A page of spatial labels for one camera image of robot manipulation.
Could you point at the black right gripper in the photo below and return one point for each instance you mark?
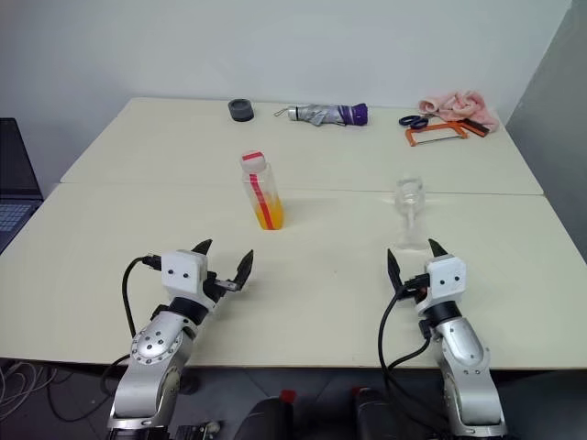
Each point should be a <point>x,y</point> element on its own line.
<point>416,286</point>

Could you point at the black and red tool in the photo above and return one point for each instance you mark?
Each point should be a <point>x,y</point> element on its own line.
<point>476,127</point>

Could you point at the dark rounded shape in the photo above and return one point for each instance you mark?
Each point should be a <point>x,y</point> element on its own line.
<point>270,419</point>
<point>376,417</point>

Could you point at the dark laptop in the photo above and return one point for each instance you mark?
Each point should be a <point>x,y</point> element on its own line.
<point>14,183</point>

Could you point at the pink towel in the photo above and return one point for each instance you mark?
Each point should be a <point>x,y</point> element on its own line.
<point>463,105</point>

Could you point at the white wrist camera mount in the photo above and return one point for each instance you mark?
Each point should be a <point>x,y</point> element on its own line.
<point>183,271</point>
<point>447,279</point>

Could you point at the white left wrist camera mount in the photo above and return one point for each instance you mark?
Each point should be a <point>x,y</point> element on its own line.
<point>183,271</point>

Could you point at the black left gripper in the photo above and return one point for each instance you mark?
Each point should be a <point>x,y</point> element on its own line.
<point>215,289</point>

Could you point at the bottle with orange liquid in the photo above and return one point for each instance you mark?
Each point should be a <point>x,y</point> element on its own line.
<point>269,215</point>

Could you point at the folded silver purple umbrella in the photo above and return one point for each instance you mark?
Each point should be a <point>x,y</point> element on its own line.
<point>321,114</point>

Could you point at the orange hacksaw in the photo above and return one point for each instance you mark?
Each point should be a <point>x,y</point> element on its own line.
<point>433,129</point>

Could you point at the clear plastic wine glass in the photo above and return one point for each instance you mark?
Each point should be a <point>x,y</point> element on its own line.
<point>409,198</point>

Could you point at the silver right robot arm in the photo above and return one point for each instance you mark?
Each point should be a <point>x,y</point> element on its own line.
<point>465,353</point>

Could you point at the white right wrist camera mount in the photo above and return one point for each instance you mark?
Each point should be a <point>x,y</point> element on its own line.
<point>447,279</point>

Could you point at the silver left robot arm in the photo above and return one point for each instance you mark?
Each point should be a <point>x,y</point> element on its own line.
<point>149,344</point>

